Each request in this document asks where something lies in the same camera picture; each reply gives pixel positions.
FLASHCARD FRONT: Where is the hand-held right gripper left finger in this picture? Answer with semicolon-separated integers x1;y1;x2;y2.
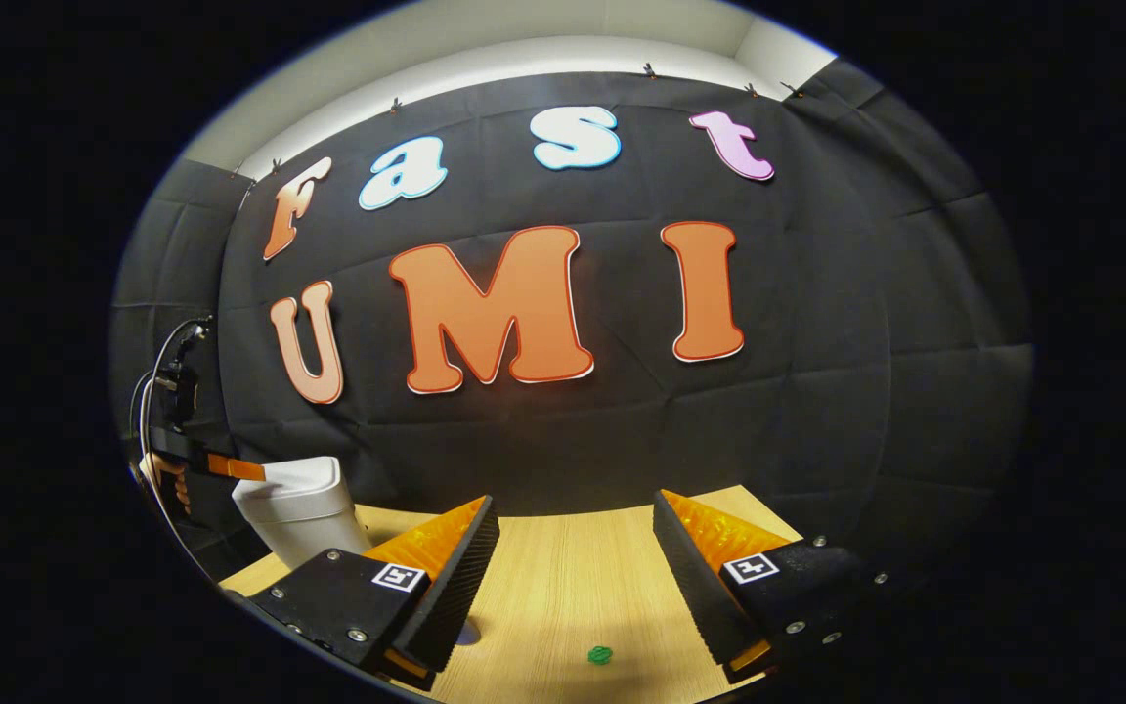
246;495;502;693

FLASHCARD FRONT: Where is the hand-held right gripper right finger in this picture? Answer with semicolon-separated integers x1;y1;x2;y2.
652;489;911;687

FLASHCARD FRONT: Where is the white desktop garbage bin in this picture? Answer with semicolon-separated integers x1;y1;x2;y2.
232;456;375;570

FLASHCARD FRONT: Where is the wooden desktop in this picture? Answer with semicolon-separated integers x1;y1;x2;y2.
219;484;808;704

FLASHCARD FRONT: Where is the dark grey quilted side cloth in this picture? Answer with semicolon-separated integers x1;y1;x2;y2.
786;57;1035;588
109;158;256;578

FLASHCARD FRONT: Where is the black backdrop cloth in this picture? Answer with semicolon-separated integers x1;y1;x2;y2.
216;70;891;517

